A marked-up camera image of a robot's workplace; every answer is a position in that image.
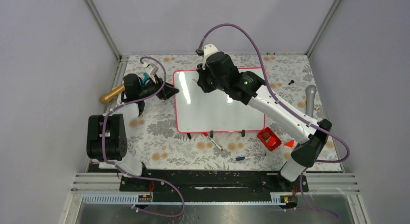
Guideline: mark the silver microphone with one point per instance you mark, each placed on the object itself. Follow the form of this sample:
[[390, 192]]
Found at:
[[310, 91]]

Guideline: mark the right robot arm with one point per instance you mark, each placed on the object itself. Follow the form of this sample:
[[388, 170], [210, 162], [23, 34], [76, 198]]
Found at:
[[310, 134]]

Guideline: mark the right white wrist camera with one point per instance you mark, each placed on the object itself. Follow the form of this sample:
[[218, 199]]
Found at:
[[206, 51]]

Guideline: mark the brown block in box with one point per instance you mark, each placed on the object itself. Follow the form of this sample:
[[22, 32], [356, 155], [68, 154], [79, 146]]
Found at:
[[265, 136]]

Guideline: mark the blue cap marker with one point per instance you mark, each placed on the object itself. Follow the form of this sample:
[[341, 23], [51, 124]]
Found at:
[[249, 157]]

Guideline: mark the red prism block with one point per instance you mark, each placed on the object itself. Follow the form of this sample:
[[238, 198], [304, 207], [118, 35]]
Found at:
[[290, 144]]

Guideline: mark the red cap marker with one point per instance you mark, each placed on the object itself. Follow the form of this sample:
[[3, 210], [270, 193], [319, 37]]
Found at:
[[213, 141]]

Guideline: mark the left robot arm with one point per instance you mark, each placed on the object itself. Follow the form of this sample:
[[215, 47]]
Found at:
[[107, 133]]

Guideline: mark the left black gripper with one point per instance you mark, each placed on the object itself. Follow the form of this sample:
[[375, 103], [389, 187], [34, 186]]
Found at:
[[167, 91]]

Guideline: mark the red plastic box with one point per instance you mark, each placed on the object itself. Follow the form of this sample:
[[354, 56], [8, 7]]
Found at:
[[273, 142]]

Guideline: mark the teal plastic piece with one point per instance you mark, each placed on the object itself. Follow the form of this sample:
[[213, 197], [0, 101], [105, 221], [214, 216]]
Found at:
[[146, 78]]

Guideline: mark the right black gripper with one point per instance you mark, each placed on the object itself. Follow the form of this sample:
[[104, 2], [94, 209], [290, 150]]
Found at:
[[201, 82]]

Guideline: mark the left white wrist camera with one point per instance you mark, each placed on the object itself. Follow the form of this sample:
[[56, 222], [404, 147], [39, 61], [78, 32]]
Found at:
[[150, 69]]

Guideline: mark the gold microphone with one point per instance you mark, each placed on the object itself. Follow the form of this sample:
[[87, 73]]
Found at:
[[108, 97]]

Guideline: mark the pink framed whiteboard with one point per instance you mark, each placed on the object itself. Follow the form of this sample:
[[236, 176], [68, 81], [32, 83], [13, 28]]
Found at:
[[198, 112]]

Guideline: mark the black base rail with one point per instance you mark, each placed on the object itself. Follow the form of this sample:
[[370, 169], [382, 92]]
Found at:
[[211, 186]]

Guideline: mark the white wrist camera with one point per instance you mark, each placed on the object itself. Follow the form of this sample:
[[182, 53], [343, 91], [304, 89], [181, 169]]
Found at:
[[206, 51], [150, 69]]

